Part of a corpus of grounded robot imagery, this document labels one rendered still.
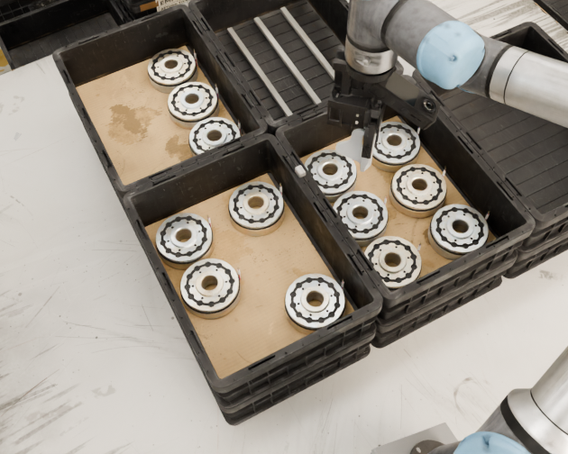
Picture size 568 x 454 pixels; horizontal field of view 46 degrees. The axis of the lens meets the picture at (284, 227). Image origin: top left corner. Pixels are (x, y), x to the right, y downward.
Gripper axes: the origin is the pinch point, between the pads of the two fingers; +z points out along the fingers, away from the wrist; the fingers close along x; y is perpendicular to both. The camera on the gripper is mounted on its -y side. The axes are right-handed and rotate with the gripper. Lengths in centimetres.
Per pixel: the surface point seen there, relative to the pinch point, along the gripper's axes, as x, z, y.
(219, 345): 32.0, 19.1, 17.0
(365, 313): 24.6, 8.6, -5.5
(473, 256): 9.9, 7.8, -20.1
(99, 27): -88, 68, 109
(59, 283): 23, 32, 55
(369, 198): -1.5, 14.1, -0.7
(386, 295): 20.7, 8.4, -7.9
